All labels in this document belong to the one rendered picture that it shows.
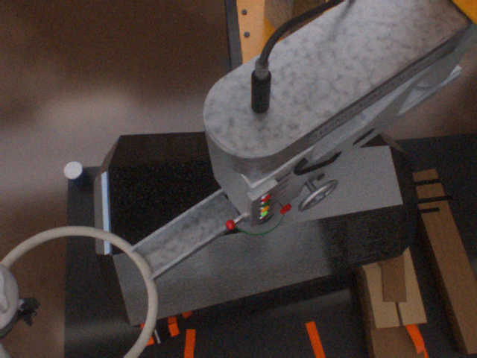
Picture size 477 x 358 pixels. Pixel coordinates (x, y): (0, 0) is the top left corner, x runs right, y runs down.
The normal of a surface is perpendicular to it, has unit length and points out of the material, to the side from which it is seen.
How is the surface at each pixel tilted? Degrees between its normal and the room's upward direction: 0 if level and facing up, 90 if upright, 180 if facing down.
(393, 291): 0
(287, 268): 45
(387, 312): 0
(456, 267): 0
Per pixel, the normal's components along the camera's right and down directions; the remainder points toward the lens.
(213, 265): 0.11, 0.44
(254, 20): -0.02, -0.32
